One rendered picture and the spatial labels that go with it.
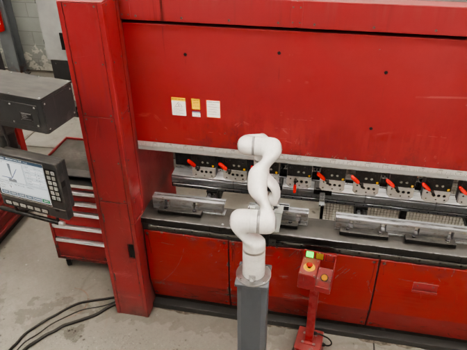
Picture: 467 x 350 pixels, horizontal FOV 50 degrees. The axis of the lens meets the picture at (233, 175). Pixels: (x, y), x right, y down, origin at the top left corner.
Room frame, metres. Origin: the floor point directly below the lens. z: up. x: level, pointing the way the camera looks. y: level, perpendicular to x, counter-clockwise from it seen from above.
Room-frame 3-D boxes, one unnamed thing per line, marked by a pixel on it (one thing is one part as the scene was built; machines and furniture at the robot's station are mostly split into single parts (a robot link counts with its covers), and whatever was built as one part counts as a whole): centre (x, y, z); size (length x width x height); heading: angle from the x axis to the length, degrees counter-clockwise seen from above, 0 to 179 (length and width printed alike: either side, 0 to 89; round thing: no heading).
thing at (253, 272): (1.96, -0.10, 1.09); 0.19 x 0.19 x 0.18
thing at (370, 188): (2.49, -0.80, 1.26); 0.15 x 0.09 x 0.17; 78
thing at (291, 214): (2.60, -0.29, 0.92); 0.39 x 0.06 x 0.10; 78
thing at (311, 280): (2.23, -0.51, 0.75); 0.20 x 0.16 x 0.18; 71
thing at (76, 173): (2.60, 1.09, 1.17); 0.40 x 0.24 x 0.07; 78
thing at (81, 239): (3.25, 1.16, 0.50); 0.50 x 0.50 x 1.00; 78
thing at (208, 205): (2.72, 0.30, 0.92); 0.50 x 0.06 x 0.10; 78
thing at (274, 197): (2.36, -0.19, 1.33); 0.16 x 0.09 x 0.30; 68
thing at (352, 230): (2.43, -0.82, 0.89); 0.30 x 0.05 x 0.03; 78
